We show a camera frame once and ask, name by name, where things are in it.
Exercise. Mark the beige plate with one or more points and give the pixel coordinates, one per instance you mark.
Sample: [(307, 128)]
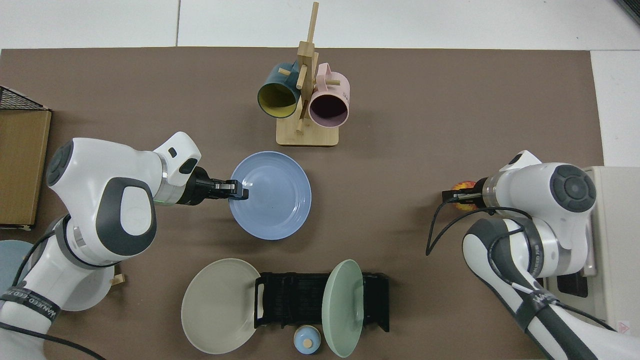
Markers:
[(217, 307)]

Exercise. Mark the black dish rack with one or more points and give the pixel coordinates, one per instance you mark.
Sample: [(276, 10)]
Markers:
[(295, 300)]

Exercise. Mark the wooden peg plate stand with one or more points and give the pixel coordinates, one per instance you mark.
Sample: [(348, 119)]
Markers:
[(118, 279)]

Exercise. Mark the green plate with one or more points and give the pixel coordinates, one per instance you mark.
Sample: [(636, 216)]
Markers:
[(342, 310)]

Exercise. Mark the light blue plate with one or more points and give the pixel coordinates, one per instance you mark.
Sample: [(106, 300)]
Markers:
[(10, 260)]

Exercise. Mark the wooden cup stand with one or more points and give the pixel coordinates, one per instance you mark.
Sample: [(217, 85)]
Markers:
[(307, 134)]

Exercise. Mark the brown table cloth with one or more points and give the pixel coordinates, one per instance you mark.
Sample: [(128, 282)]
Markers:
[(400, 125)]

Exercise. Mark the dark teal cup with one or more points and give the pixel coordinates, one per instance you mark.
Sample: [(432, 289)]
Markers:
[(280, 80)]

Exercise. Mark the pink cup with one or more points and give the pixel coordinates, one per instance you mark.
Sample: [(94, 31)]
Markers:
[(336, 85)]

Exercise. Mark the pale toaster oven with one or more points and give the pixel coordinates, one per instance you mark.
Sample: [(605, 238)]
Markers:
[(617, 260)]

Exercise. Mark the small blue round thing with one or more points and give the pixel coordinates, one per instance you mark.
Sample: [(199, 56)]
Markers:
[(306, 340)]

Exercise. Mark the dark object at corner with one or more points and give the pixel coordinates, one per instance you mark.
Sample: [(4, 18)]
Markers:
[(631, 10)]

